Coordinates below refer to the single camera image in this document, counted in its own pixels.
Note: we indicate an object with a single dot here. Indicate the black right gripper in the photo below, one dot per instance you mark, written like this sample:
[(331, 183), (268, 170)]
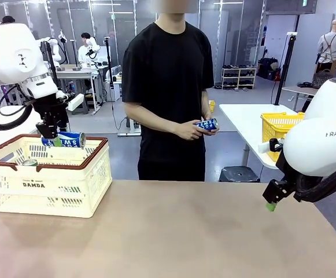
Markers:
[(286, 176)]

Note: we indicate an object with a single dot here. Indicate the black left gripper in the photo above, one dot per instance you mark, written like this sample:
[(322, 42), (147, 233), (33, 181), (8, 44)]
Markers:
[(50, 111)]

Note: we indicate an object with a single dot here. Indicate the blue white drink can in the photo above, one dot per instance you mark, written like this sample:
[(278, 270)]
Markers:
[(209, 124), (72, 139)]

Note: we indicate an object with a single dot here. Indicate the green white drink can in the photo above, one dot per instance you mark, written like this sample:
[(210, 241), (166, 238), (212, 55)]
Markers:
[(30, 162)]

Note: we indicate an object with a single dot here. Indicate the person's right forearm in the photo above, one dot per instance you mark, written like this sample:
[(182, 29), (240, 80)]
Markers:
[(150, 120)]

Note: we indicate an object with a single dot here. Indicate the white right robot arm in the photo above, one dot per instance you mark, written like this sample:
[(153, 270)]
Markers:
[(324, 144)]

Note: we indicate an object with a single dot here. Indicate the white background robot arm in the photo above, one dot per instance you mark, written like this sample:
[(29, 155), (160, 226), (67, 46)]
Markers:
[(94, 47), (55, 49)]

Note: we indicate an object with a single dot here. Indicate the person's left forearm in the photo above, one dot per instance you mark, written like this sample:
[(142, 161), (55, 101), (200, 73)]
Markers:
[(206, 101)]

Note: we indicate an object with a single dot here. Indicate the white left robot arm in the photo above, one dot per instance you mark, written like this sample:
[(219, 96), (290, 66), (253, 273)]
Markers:
[(11, 55)]

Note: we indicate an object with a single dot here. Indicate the yellow plastic basket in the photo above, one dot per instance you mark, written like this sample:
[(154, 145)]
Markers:
[(274, 127)]

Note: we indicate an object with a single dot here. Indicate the grey wicker basket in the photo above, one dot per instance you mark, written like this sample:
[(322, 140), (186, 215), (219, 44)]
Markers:
[(322, 79)]

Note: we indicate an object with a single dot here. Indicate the person's left hand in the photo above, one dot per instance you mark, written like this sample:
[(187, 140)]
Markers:
[(207, 116)]

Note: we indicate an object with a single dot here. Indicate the person's right hand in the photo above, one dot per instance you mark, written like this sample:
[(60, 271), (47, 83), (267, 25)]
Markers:
[(188, 130)]

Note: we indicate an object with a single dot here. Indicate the black stool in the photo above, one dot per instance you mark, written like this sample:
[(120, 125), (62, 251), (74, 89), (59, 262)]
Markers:
[(238, 173)]

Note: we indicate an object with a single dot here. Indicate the grey workbench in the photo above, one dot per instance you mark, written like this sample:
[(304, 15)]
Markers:
[(75, 73)]

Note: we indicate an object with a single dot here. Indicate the white table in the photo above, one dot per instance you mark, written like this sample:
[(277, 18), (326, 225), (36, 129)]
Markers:
[(243, 121)]

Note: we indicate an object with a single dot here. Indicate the seated person in white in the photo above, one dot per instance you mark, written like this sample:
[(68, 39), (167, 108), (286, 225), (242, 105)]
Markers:
[(84, 55)]

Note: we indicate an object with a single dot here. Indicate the thin black tripod pole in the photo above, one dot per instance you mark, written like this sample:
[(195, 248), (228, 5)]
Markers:
[(109, 66)]

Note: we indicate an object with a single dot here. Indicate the grey side table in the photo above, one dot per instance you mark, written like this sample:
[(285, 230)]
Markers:
[(300, 89)]

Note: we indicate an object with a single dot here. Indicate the small yellow bin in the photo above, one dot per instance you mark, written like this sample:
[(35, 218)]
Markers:
[(212, 106)]

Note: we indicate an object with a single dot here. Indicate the black tripod with white box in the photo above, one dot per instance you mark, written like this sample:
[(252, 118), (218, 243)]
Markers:
[(283, 72)]

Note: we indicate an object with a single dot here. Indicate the shoe shelf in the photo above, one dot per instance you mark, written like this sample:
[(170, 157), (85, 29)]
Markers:
[(238, 76)]

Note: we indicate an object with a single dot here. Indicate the black bag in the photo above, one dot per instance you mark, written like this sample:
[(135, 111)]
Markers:
[(267, 69)]

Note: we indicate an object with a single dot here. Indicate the person in black T-shirt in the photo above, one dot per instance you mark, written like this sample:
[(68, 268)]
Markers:
[(167, 72)]

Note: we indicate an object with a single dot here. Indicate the mannequin with apron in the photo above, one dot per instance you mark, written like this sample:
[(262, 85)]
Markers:
[(331, 46)]

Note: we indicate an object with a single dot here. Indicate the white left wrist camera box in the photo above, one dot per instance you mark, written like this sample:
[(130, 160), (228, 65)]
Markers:
[(75, 102)]

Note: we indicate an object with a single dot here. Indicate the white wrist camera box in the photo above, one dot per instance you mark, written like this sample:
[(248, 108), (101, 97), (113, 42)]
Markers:
[(75, 102), (264, 148)]

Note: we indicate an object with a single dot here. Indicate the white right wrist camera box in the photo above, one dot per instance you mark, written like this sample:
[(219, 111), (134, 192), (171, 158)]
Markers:
[(264, 148)]

